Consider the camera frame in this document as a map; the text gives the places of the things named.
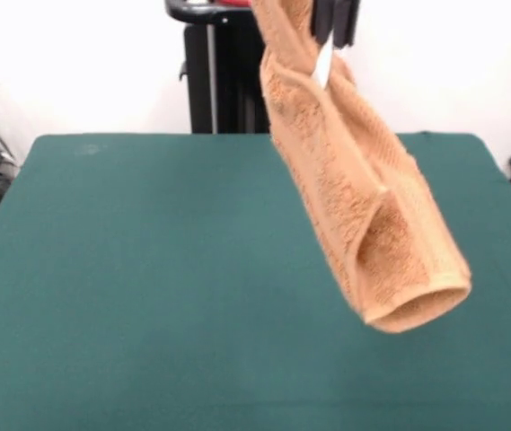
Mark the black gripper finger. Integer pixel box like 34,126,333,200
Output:
311,0,336,46
331,0,358,49

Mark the tan terry towel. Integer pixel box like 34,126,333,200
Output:
251,0,472,336

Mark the dark green table cloth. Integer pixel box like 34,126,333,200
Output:
0,131,511,431

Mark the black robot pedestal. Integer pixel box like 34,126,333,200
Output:
163,0,275,135

